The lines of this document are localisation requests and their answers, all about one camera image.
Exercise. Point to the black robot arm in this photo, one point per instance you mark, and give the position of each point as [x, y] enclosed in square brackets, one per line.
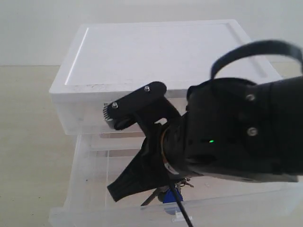
[232, 129]

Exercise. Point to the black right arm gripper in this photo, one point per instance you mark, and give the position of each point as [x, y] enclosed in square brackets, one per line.
[149, 108]

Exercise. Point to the keys with blue fob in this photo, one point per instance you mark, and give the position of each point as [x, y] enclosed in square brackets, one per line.
[165, 194]

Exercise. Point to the wide clear drawer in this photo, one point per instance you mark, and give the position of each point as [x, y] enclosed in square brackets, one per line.
[210, 202]

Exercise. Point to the translucent white drawer cabinet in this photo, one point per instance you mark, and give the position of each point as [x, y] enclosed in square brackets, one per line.
[108, 61]

